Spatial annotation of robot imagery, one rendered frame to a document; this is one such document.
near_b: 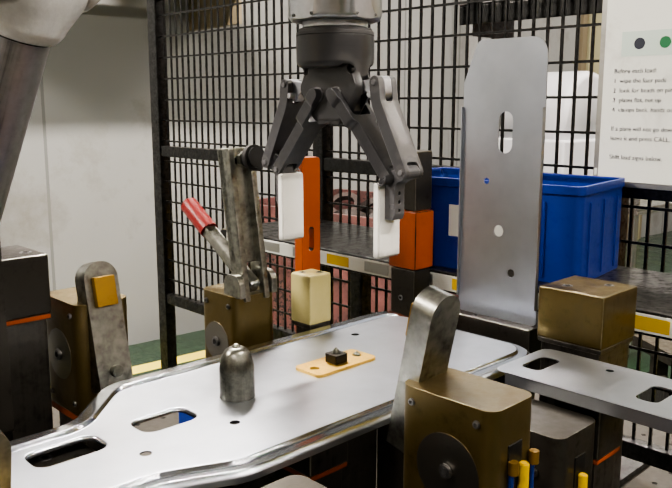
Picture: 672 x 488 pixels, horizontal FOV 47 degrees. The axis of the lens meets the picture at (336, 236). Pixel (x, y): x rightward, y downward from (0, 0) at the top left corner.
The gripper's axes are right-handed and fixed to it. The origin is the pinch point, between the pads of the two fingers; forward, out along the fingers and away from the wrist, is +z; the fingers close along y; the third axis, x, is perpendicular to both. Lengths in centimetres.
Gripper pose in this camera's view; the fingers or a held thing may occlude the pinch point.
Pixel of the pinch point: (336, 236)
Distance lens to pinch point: 77.8
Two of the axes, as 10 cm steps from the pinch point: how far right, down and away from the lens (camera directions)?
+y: 7.0, 1.2, -7.1
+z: 0.0, 9.9, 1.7
